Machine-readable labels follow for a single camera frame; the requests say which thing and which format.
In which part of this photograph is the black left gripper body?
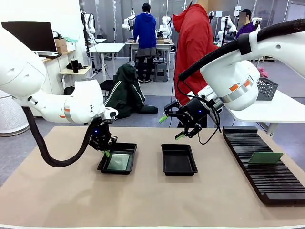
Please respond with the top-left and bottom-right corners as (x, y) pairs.
(89, 121), (118, 151)

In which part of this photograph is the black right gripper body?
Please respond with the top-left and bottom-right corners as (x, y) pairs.
(178, 97), (212, 131)

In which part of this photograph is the green circuit board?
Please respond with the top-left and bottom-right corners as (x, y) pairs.
(247, 152), (285, 165)
(106, 153), (131, 171)

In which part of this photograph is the black ESD tray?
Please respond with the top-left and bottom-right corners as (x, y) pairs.
(97, 142), (138, 175)
(161, 144), (198, 177)

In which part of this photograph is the dark green jacket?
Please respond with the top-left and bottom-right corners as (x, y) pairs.
(104, 61), (159, 121)

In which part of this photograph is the grey step stool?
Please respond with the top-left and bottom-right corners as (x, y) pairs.
(153, 62), (168, 83)

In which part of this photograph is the black chair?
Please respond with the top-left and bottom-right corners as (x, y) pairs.
(99, 79), (115, 96)

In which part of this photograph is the small wood top table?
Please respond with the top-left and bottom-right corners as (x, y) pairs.
(59, 65), (93, 96)

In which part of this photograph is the person in red jacket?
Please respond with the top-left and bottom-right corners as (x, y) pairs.
(172, 0), (221, 128)

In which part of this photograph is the black tumbler cup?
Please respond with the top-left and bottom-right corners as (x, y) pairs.
(71, 57), (80, 73)

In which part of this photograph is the grey mesh basket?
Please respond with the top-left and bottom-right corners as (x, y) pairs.
(256, 77), (279, 101)

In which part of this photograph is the white cabinet wood top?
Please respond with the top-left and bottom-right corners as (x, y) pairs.
(32, 50), (77, 117)

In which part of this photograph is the white side table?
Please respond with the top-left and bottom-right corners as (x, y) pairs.
(224, 89), (305, 137)

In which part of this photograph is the pink cloth bundle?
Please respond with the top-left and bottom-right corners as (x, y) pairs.
(257, 66), (269, 79)

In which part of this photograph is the white standing desk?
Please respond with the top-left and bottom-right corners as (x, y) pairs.
(88, 42), (126, 81)

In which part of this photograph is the black tripod stand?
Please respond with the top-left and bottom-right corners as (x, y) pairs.
(220, 16), (227, 46)

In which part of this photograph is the person in blue hoodie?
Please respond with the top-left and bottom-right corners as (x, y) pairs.
(133, 2), (158, 83)

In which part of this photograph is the white air purifier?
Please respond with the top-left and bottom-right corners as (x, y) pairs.
(0, 90), (31, 137)

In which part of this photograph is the black keyboard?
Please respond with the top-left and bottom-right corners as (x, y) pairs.
(38, 52), (63, 59)

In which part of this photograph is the cardboard box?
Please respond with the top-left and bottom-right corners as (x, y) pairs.
(54, 37), (68, 53)

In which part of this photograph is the black slotted board rack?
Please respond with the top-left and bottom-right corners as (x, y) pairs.
(222, 125), (305, 206)

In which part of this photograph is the person in purple hoodie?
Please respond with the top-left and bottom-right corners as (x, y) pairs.
(235, 9), (257, 39)

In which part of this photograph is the black computer monitor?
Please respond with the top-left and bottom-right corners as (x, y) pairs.
(1, 21), (58, 57)

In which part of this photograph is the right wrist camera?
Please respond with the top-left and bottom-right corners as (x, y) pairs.
(196, 85), (224, 113)

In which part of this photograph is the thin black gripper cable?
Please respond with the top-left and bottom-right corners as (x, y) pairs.
(176, 80), (224, 145)

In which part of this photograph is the left arm black cable sleeve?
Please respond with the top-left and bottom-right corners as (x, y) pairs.
(21, 106), (105, 167)

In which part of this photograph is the arm black cable sleeve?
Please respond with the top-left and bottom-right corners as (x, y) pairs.
(21, 106), (105, 167)
(178, 18), (305, 82)

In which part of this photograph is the right arm black cable sleeve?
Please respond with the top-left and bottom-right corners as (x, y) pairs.
(178, 18), (305, 82)

